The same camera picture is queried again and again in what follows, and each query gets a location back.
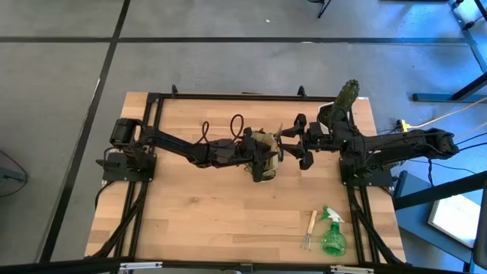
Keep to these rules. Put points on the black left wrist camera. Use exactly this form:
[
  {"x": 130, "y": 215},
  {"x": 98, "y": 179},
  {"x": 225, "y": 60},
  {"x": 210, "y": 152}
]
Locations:
[{"x": 227, "y": 146}]

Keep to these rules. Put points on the grey metal desk leg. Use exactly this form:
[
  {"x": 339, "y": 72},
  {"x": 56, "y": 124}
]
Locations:
[{"x": 468, "y": 38}]

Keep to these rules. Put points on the green plastic spray bottle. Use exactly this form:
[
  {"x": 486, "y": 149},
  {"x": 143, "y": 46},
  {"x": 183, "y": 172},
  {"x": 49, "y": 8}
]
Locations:
[{"x": 334, "y": 239}]

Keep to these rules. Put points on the white flat panel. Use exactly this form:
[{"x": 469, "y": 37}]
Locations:
[{"x": 454, "y": 220}]

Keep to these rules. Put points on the grey floor stand foot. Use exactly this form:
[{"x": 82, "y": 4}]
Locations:
[{"x": 9, "y": 178}]

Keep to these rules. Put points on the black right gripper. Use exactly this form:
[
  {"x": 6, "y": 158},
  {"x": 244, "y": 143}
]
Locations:
[{"x": 306, "y": 163}]

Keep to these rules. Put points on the blue and black desk foot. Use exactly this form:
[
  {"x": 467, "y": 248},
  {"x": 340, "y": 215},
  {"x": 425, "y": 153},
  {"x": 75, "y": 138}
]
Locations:
[{"x": 430, "y": 97}]

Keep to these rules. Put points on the black stand leg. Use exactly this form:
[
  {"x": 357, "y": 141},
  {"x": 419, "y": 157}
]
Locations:
[{"x": 323, "y": 8}]

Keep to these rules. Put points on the dark desk with black bar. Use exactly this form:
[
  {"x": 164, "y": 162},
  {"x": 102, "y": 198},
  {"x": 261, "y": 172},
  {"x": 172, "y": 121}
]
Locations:
[{"x": 437, "y": 191}]

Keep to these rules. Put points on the black aluminium table frame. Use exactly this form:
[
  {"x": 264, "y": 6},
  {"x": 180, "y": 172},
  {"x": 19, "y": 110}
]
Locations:
[{"x": 243, "y": 97}]

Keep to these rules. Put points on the yellow power plug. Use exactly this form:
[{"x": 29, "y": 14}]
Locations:
[{"x": 402, "y": 125}]

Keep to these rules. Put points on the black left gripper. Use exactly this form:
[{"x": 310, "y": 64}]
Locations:
[{"x": 258, "y": 173}]

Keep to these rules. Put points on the cream gardening bag green trim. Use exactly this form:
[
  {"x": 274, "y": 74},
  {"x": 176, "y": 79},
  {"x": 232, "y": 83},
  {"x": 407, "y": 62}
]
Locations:
[{"x": 271, "y": 140}]

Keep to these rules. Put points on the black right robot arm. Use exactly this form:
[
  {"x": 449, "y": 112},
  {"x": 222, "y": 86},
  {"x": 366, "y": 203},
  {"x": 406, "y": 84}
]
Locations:
[{"x": 403, "y": 146}]

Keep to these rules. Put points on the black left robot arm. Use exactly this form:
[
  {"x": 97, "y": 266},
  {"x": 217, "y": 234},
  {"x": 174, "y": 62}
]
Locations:
[{"x": 171, "y": 146}]

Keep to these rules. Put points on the tall green cactus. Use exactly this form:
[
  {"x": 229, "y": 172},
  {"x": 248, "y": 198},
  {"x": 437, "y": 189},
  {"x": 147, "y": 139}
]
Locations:
[{"x": 344, "y": 99}]

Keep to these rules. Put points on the silver frame bracket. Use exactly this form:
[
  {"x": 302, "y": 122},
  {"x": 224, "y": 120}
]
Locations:
[
  {"x": 352, "y": 269},
  {"x": 141, "y": 265}
]

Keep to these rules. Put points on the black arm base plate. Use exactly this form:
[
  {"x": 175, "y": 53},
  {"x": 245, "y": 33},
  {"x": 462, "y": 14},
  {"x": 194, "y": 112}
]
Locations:
[
  {"x": 129, "y": 175},
  {"x": 374, "y": 182}
]

